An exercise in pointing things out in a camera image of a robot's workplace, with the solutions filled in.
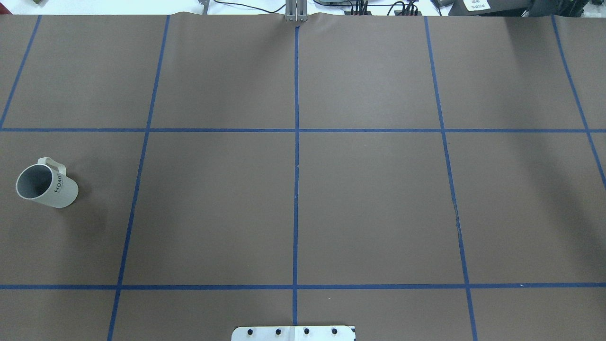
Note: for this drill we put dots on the grey metal post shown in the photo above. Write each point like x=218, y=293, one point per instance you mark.
x=296, y=10

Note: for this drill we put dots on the white cup with handle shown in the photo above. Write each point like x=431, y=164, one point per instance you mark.
x=46, y=182

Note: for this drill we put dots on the black box with label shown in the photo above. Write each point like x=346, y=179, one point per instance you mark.
x=489, y=8

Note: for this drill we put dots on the white metal base plate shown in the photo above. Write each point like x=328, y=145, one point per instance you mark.
x=295, y=333

